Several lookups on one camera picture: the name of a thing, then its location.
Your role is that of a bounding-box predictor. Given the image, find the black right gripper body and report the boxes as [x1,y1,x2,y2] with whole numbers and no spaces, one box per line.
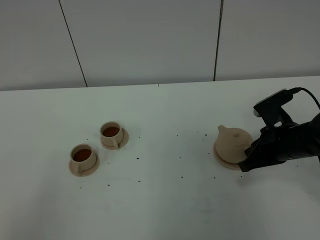
[258,121,320,165]

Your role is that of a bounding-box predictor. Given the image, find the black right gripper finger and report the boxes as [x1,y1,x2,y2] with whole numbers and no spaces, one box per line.
[238,149,285,172]
[244,138,262,157]

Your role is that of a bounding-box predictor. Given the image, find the beige teapot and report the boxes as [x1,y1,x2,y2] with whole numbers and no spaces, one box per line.
[214,125,254,164]

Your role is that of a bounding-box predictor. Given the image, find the beige round teapot tray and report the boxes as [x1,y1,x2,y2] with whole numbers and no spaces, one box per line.
[213,144,241,171]

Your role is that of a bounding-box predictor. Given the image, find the beige far teacup with saucer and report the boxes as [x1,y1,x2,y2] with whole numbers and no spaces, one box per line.
[99,121,129,150]

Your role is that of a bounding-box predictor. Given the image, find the beige teacup with saucer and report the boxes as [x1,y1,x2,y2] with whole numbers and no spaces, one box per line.
[99,121,129,150]
[68,143,100,177]

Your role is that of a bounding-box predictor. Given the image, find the beige near teacup with saucer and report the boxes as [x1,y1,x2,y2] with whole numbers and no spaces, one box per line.
[68,143,100,177]

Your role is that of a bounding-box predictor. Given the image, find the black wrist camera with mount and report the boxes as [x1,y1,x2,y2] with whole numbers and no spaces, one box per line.
[253,87,301,130]

